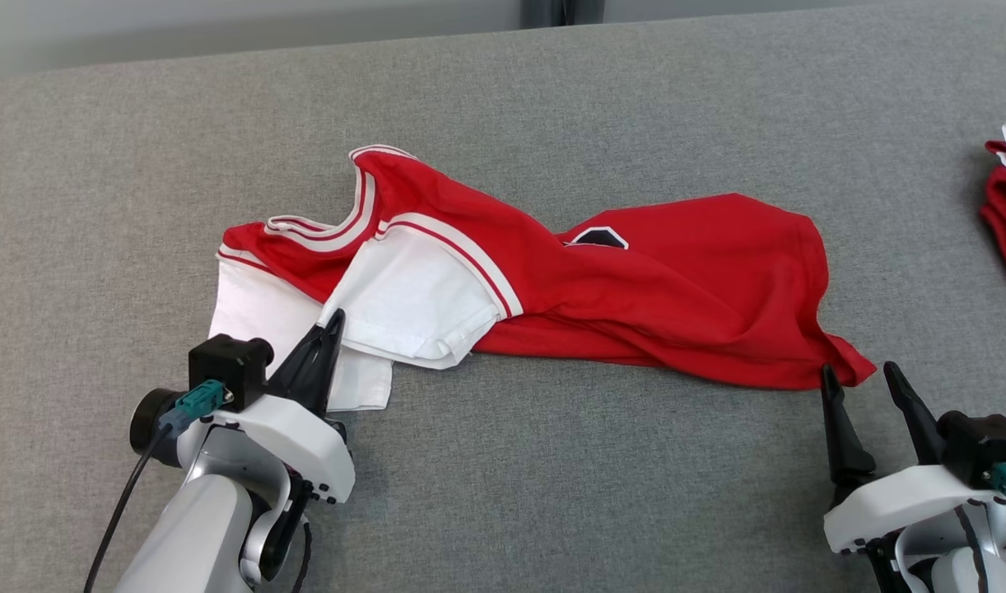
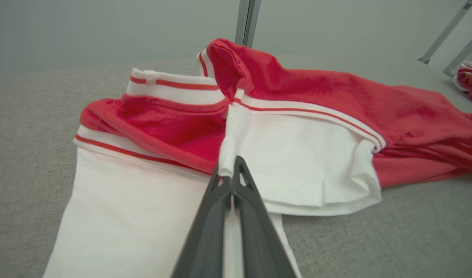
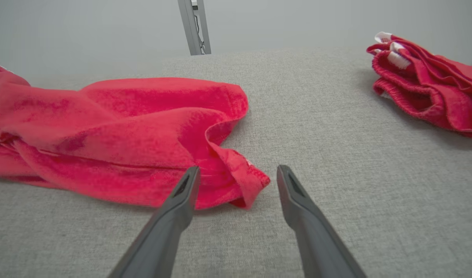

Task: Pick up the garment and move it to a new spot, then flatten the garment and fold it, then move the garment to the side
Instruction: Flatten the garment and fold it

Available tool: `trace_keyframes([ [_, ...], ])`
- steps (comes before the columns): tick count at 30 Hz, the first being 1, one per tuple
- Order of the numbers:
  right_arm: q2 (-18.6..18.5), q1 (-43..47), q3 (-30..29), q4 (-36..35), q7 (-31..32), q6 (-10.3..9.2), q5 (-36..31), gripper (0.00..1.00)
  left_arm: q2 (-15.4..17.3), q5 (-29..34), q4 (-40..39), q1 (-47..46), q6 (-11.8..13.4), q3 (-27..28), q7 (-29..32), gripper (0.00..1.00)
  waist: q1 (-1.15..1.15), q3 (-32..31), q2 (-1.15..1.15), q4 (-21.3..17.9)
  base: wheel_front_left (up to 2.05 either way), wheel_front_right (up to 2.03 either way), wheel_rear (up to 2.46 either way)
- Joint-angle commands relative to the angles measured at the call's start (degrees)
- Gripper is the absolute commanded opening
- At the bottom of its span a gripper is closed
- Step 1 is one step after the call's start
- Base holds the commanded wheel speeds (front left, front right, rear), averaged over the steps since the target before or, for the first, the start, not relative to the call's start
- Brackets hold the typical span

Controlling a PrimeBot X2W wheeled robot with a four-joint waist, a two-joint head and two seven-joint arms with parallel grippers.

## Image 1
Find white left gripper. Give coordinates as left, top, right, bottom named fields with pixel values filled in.
left=176, top=309, right=356, bottom=587

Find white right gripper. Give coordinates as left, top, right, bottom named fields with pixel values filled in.
left=819, top=361, right=1006, bottom=593

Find thin black cable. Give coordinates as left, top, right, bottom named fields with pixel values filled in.
left=291, top=513, right=314, bottom=593
left=954, top=505, right=987, bottom=593

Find grey metal stand post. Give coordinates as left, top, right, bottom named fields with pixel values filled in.
left=520, top=0, right=608, bottom=30

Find red jersey with white sleeves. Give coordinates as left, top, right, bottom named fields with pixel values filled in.
left=209, top=145, right=878, bottom=412

